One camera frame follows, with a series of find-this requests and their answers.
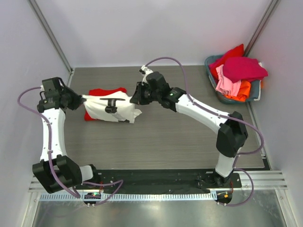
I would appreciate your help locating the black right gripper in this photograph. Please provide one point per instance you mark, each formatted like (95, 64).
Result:
(138, 93)

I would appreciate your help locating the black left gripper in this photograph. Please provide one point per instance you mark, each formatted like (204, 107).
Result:
(78, 100)

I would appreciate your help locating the red t shirt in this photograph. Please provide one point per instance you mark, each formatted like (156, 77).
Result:
(101, 92)
(238, 51)

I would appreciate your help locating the white printed t shirt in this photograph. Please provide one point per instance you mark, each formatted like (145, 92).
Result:
(115, 107)

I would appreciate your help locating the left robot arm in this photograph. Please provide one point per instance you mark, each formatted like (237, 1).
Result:
(55, 170)

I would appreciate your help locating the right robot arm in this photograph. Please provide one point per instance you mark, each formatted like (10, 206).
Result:
(231, 133)

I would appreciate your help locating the pink t shirt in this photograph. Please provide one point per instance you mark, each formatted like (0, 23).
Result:
(225, 86)

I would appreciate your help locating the magenta t shirt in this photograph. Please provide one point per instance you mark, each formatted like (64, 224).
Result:
(243, 68)

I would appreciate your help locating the orange t shirt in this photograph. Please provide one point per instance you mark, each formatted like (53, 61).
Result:
(240, 91)

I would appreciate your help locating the red t shirt in basket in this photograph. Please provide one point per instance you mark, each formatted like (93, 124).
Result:
(238, 51)

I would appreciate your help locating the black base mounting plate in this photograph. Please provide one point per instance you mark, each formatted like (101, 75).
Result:
(167, 181)

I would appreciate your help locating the grey t shirt in basket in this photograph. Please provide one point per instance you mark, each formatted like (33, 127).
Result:
(255, 91)

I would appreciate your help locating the grey-blue laundry basket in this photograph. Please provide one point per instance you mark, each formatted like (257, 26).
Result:
(221, 97)

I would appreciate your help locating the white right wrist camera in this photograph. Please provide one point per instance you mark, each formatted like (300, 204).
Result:
(144, 70)

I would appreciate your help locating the left aluminium corner post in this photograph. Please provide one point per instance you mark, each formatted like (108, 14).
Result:
(45, 25)

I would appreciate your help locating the aluminium corner post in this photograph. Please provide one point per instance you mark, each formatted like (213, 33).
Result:
(45, 25)
(270, 9)

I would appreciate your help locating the slotted white cable duct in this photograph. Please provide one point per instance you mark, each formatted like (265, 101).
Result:
(93, 197)

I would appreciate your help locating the right aluminium corner post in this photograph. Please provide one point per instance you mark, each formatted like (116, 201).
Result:
(270, 9)

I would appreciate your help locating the aluminium frame rail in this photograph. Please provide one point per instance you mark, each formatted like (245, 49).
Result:
(262, 179)

